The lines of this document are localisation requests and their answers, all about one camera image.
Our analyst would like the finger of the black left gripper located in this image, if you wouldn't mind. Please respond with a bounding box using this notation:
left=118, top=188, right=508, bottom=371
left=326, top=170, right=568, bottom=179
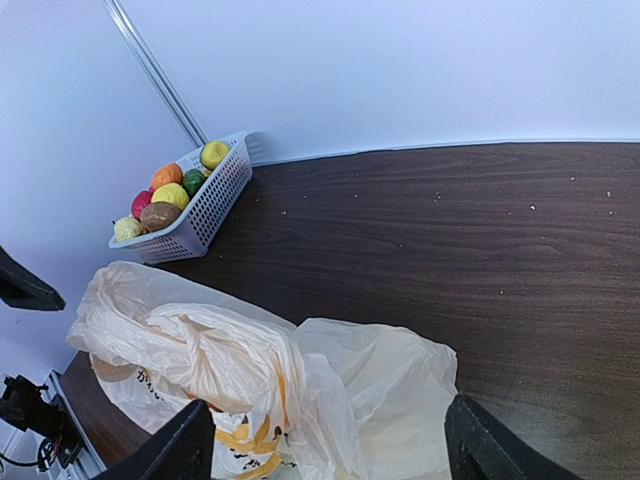
left=0, top=248, right=66, bottom=311

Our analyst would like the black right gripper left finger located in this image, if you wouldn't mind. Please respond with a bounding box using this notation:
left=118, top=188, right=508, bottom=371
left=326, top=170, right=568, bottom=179
left=96, top=400, right=215, bottom=480

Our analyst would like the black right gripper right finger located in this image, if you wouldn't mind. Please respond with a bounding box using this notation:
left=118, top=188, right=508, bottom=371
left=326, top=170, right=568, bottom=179
left=445, top=394, right=580, bottom=480

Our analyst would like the cream printed plastic bag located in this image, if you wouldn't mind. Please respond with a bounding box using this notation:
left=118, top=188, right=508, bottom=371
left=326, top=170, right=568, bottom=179
left=67, top=261, right=457, bottom=479

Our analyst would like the orange toy fruit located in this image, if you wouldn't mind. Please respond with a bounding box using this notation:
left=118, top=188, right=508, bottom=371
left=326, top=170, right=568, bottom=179
left=151, top=163, right=183, bottom=192

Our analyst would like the pale yellow toy fruit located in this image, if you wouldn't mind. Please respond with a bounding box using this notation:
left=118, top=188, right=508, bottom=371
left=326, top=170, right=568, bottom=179
left=113, top=217, right=144, bottom=242

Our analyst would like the red toy fruit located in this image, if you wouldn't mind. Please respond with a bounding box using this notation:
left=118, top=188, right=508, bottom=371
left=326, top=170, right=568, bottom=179
left=131, top=190, right=153, bottom=219

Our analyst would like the yellow green toy fruit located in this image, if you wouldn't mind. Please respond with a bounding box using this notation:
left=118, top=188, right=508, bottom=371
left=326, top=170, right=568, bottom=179
left=200, top=141, right=230, bottom=171

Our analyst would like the brown toy potato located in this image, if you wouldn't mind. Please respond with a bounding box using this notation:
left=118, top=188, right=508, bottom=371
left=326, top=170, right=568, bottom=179
left=140, top=202, right=182, bottom=232

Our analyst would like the white perforated plastic basket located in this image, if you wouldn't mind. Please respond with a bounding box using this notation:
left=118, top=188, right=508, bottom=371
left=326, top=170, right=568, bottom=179
left=108, top=131, right=253, bottom=264

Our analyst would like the yellow toy lemon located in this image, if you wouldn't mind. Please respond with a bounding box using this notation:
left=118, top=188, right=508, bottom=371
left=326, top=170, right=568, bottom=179
left=151, top=183, right=190, bottom=211

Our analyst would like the green toy pepper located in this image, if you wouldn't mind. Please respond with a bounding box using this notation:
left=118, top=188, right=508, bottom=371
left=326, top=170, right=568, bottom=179
left=182, top=169, right=207, bottom=198

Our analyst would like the left aluminium frame post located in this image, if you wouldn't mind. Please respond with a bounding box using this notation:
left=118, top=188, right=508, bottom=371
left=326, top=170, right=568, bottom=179
left=102, top=0, right=207, bottom=147

